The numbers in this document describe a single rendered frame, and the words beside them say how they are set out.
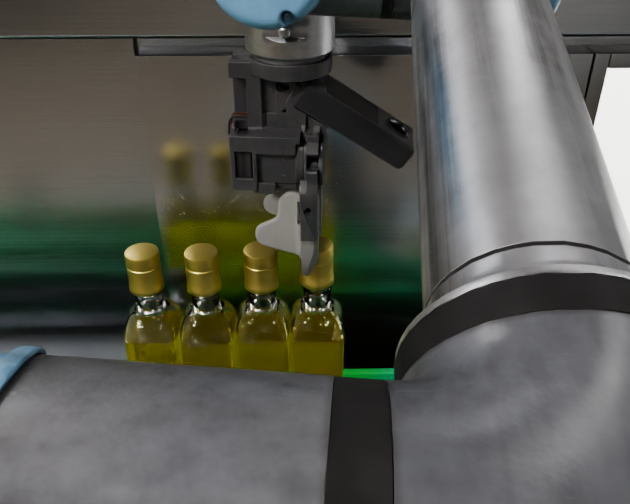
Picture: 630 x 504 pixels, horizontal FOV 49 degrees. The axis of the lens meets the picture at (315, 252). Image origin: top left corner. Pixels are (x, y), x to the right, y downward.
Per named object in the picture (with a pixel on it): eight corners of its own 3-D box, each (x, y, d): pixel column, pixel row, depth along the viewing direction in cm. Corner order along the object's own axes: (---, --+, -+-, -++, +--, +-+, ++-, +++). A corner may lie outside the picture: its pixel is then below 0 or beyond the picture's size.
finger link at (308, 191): (301, 227, 67) (301, 139, 63) (319, 228, 67) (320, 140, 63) (296, 247, 63) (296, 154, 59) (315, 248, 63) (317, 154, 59)
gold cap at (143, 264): (167, 276, 73) (162, 241, 70) (161, 297, 70) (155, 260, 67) (133, 276, 73) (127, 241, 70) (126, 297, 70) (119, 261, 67)
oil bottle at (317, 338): (339, 425, 87) (343, 287, 75) (340, 461, 82) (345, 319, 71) (294, 425, 87) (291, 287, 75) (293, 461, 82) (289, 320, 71)
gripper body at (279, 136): (245, 161, 69) (238, 38, 62) (332, 163, 68) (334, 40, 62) (232, 198, 62) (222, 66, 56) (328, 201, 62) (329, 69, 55)
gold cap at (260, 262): (279, 274, 73) (278, 239, 71) (278, 294, 70) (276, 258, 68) (245, 274, 73) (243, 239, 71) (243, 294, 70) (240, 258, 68)
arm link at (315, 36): (337, -11, 59) (332, 15, 52) (336, 43, 62) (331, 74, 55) (250, -12, 60) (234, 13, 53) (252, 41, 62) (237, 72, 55)
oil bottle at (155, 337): (199, 427, 87) (182, 289, 75) (193, 463, 82) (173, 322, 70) (154, 427, 87) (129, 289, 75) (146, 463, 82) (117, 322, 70)
